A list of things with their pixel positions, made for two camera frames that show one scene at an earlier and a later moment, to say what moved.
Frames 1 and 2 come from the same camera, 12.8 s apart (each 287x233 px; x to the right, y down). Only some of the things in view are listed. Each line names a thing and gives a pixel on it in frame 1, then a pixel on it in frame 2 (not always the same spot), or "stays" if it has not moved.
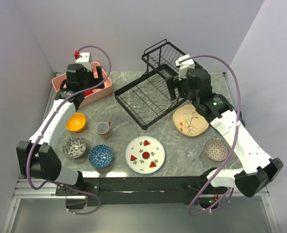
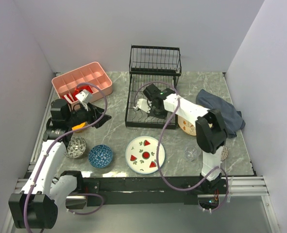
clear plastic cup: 191,151 stays
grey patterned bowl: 74,147 stays
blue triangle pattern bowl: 100,156 stays
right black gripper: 171,85 → 162,116
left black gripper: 99,72 → 92,113
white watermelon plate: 144,155 stays
